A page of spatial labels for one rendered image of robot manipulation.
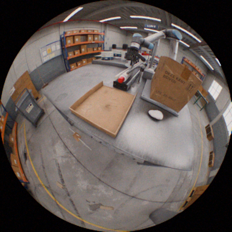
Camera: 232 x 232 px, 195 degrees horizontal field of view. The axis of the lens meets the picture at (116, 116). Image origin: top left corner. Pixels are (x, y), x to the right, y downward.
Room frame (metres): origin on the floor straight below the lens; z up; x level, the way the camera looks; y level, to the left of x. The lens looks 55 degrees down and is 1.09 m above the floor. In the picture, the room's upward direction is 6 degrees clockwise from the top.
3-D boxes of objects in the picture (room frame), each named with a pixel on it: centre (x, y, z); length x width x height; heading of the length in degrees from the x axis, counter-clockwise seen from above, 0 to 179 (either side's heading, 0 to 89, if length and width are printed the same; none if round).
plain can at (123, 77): (0.49, -0.04, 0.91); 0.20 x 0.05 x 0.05; 160
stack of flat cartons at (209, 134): (0.31, -4.37, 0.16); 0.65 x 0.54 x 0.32; 155
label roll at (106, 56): (1.27, 0.25, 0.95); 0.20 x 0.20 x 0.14
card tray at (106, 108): (0.26, 0.06, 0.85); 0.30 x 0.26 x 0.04; 158
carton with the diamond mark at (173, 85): (0.44, -0.36, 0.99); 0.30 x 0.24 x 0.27; 160
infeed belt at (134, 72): (1.19, -0.31, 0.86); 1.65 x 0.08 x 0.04; 158
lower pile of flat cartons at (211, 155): (-0.97, -4.21, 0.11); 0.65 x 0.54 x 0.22; 147
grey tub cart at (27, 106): (0.41, 2.26, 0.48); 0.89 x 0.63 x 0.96; 79
